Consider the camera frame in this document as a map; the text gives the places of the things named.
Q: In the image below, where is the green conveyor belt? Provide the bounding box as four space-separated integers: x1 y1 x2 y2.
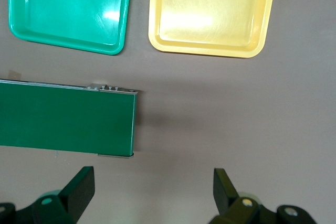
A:
0 78 139 159

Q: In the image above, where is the brown tape piece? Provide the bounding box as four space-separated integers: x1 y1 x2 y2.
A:
6 70 22 80

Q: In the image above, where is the green plastic tray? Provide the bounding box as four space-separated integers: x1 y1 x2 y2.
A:
7 0 133 56

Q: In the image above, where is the yellow plastic tray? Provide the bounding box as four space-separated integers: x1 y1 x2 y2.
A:
148 0 278 59

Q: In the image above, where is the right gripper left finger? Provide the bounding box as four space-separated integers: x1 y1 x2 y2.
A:
0 166 96 224

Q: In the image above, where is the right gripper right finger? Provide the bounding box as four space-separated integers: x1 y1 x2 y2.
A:
209 168 316 224

